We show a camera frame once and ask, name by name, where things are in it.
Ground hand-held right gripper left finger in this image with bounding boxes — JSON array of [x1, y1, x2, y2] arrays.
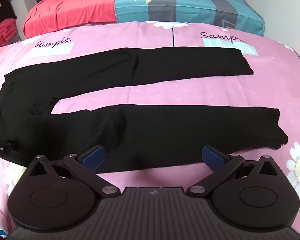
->
[[26, 144, 119, 197]]

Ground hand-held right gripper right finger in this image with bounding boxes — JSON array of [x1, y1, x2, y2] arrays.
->
[[187, 144, 281, 196]]

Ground black pants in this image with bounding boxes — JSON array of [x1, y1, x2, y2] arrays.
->
[[0, 47, 288, 174]]

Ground pink printed bedsheet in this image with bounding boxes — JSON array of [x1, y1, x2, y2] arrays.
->
[[0, 21, 300, 235]]

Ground stack of red cloths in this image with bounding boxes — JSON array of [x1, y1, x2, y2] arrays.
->
[[0, 19, 23, 52]]

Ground red pillow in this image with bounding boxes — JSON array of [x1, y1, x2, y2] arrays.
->
[[22, 0, 130, 39]]

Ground teal grey patterned pillow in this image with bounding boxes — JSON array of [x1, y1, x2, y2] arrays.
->
[[114, 0, 265, 37]]

